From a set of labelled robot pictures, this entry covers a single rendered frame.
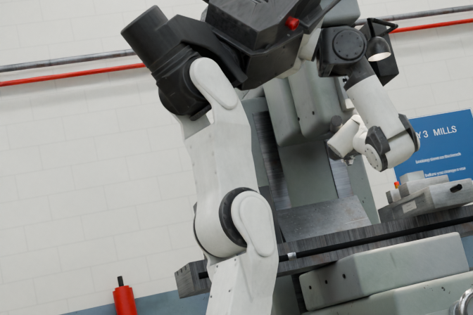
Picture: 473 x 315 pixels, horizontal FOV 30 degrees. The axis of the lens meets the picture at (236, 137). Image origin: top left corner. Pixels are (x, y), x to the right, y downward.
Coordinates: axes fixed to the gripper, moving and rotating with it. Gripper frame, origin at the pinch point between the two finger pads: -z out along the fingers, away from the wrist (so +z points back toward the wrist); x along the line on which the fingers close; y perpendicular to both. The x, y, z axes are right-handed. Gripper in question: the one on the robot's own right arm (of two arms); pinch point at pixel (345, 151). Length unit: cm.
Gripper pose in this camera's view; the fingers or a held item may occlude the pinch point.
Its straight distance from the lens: 281.1
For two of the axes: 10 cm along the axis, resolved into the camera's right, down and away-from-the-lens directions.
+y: 2.2, 9.5, -2.3
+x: -9.7, 2.3, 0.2
